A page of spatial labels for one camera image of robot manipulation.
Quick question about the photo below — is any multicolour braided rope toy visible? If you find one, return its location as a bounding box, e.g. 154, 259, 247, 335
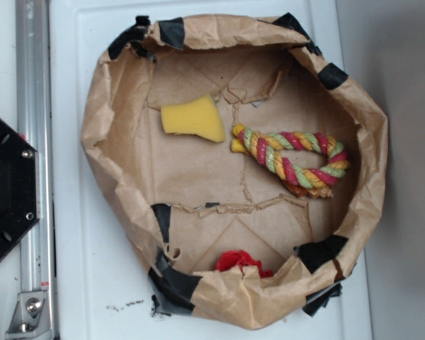
231, 124, 351, 198

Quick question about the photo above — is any yellow sponge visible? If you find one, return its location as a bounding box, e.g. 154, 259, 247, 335
161, 95, 226, 142

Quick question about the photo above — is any red cloth piece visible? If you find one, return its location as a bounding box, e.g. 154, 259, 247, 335
215, 250, 273, 278

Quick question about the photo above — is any brown paper bag bin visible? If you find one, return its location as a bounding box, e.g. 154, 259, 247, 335
81, 13, 388, 329

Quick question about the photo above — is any white plastic tray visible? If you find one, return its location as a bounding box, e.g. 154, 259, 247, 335
49, 1, 372, 339

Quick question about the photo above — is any metal corner bracket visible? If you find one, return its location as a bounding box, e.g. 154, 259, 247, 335
5, 290, 53, 339

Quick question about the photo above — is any aluminium extrusion rail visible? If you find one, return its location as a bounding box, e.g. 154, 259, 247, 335
16, 1, 60, 339

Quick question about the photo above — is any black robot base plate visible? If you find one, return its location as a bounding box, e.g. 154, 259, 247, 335
0, 118, 39, 262

